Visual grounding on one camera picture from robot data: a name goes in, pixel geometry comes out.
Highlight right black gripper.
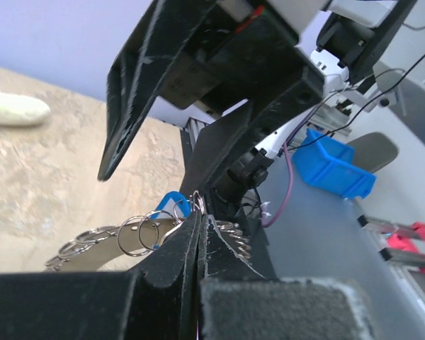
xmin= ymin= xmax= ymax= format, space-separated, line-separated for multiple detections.
xmin=97 ymin=1 xmax=324 ymax=196

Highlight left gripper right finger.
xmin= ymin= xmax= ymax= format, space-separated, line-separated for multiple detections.
xmin=198 ymin=215 xmax=375 ymax=339

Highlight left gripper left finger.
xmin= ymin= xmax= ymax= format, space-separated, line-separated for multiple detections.
xmin=0 ymin=209 xmax=203 ymax=340

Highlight metal disc with keyrings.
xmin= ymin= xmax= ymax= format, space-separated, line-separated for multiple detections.
xmin=42 ymin=191 xmax=252 ymax=273

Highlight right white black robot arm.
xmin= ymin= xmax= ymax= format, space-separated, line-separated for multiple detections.
xmin=97 ymin=1 xmax=414 ymax=194

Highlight blue plastic bin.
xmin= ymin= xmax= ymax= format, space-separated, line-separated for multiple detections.
xmin=292 ymin=128 xmax=376 ymax=199

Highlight white toy vegetable green leaves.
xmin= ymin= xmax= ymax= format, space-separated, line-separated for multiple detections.
xmin=0 ymin=92 xmax=51 ymax=127

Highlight red clamp tool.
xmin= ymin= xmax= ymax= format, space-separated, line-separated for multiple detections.
xmin=385 ymin=222 xmax=425 ymax=273

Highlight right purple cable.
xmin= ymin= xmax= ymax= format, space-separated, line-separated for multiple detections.
xmin=261 ymin=113 xmax=316 ymax=228

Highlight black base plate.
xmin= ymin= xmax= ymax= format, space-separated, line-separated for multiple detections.
xmin=198 ymin=191 xmax=276 ymax=280

